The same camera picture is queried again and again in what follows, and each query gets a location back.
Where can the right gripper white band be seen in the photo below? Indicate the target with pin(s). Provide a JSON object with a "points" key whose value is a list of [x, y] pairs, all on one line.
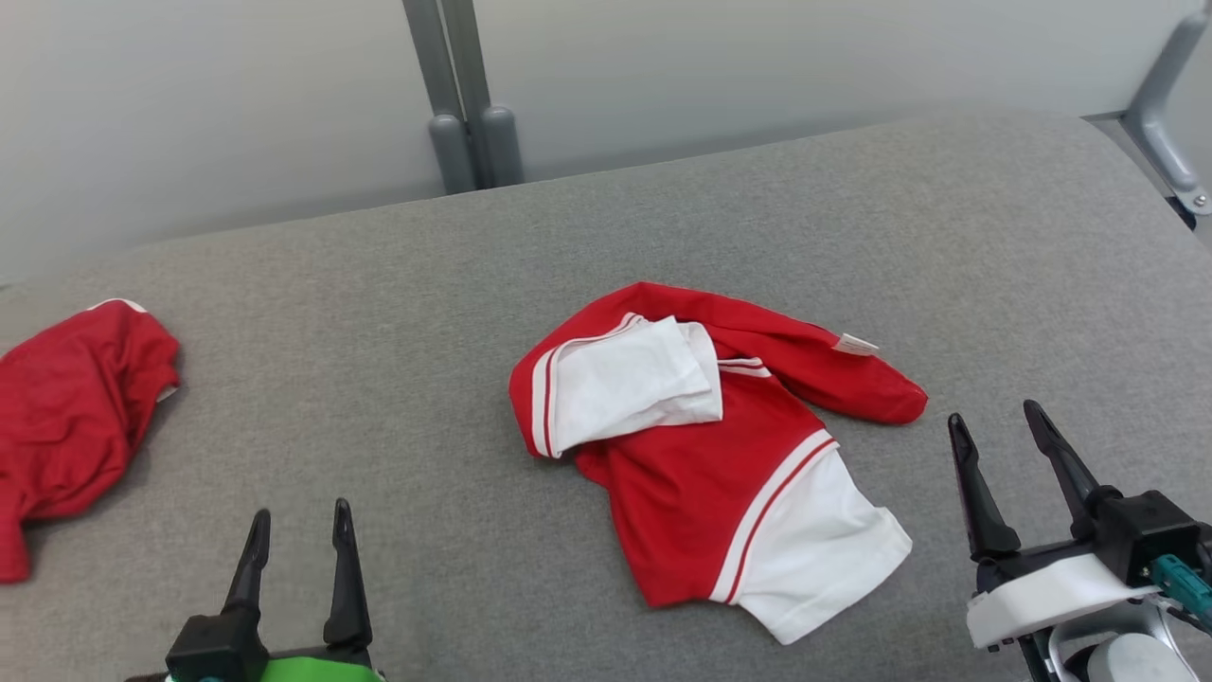
{"points": [[1051, 597]]}

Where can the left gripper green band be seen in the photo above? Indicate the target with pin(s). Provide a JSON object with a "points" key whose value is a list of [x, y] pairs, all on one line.
{"points": [[322, 671]]}

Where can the red garment with white stripes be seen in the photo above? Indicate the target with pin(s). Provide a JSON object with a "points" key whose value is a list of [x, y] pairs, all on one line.
{"points": [[66, 417]]}

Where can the red jersey with white sleeves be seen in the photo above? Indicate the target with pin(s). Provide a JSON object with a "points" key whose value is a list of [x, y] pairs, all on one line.
{"points": [[682, 474]]}

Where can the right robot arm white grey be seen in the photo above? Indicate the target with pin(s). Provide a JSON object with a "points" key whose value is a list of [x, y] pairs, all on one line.
{"points": [[1131, 663]]}

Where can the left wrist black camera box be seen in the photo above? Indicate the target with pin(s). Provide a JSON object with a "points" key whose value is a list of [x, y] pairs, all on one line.
{"points": [[216, 649]]}

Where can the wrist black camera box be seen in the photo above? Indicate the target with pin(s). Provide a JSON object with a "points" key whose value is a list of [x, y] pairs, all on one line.
{"points": [[216, 649], [1146, 530]]}

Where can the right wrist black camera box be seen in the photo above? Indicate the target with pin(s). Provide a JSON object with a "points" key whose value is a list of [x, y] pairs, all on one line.
{"points": [[1146, 530]]}

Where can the grey metal angled bracket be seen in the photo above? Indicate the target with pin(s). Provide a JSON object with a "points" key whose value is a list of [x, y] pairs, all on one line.
{"points": [[1150, 123]]}

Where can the grey metal post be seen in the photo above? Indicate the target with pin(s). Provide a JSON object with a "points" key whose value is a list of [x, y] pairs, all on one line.
{"points": [[492, 142], [440, 95]]}

